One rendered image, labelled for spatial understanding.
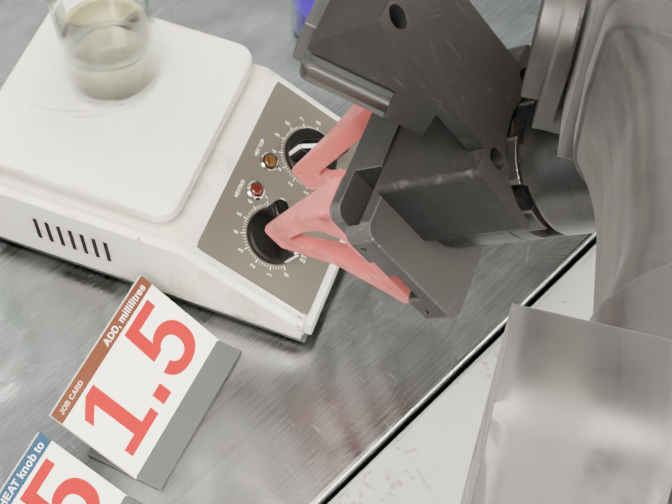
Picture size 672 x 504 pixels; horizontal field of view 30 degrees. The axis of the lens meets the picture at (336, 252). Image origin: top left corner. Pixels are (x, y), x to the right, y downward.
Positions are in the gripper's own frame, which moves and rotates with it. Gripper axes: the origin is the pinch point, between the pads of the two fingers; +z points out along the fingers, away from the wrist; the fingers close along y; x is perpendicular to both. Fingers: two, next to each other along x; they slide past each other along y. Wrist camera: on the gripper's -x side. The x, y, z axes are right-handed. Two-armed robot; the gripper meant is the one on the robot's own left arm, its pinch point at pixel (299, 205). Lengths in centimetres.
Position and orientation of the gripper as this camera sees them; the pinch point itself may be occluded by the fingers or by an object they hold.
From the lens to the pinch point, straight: 59.2
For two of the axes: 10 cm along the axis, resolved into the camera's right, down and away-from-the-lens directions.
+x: 6.0, 5.8, 5.6
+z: -7.2, 0.9, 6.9
